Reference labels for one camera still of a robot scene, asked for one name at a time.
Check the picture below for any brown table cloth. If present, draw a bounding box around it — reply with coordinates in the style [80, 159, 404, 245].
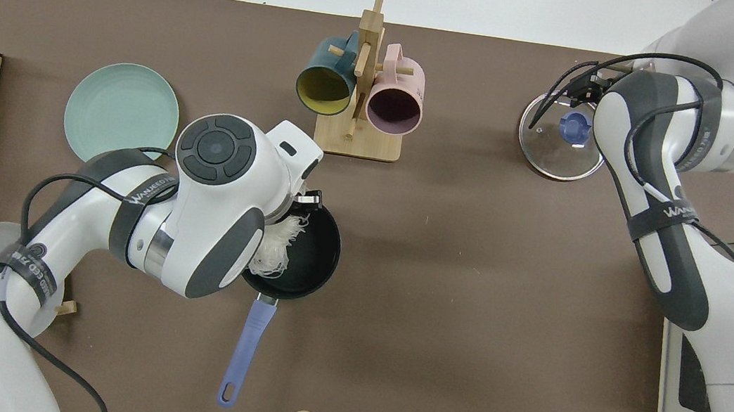
[0, 0, 734, 412]

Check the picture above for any glass lid with blue knob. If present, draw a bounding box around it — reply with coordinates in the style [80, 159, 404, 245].
[513, 85, 614, 186]

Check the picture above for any black pot with blue handle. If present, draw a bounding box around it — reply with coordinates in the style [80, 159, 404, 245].
[215, 191, 347, 412]

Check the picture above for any green plate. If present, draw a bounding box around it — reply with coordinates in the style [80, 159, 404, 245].
[59, 56, 186, 175]

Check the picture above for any dark teal cup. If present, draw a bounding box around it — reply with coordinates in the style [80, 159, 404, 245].
[292, 24, 364, 120]

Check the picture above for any wooden cup stand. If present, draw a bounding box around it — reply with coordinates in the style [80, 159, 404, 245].
[312, 0, 423, 165]

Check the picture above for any pink cup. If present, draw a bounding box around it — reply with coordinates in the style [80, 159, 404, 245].
[362, 40, 432, 138]

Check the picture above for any wooden plate rack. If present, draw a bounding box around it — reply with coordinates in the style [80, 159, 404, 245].
[0, 264, 82, 318]

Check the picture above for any white vermicelli bundle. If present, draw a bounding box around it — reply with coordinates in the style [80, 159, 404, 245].
[248, 210, 309, 283]

